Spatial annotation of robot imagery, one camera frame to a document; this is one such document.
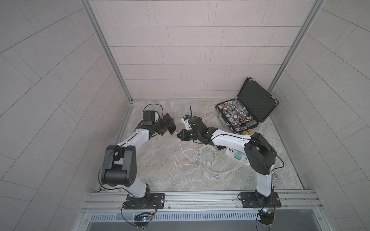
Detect white charging cable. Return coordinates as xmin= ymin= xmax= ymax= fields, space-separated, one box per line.
xmin=169 ymin=138 xmax=252 ymax=186

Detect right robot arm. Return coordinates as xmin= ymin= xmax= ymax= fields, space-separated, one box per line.
xmin=177 ymin=115 xmax=280 ymax=206

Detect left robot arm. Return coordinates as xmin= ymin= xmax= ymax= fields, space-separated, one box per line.
xmin=98 ymin=108 xmax=176 ymax=199

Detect white power strip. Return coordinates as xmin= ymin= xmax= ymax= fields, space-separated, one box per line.
xmin=225 ymin=148 xmax=250 ymax=166

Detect wooden dice blocks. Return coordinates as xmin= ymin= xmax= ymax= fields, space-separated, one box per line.
xmin=242 ymin=129 xmax=254 ymax=135

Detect black poker chip case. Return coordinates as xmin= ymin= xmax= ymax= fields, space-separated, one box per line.
xmin=215 ymin=77 xmax=279 ymax=134

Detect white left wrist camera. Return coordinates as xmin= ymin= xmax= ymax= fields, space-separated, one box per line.
xmin=155 ymin=111 xmax=161 ymax=121

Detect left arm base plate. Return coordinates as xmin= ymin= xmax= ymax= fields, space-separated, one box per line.
xmin=122 ymin=193 xmax=166 ymax=210

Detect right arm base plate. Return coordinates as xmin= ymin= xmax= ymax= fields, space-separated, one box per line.
xmin=238 ymin=191 xmax=281 ymax=208

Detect aluminium front rail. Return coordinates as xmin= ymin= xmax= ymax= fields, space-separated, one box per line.
xmin=81 ymin=190 xmax=323 ymax=213

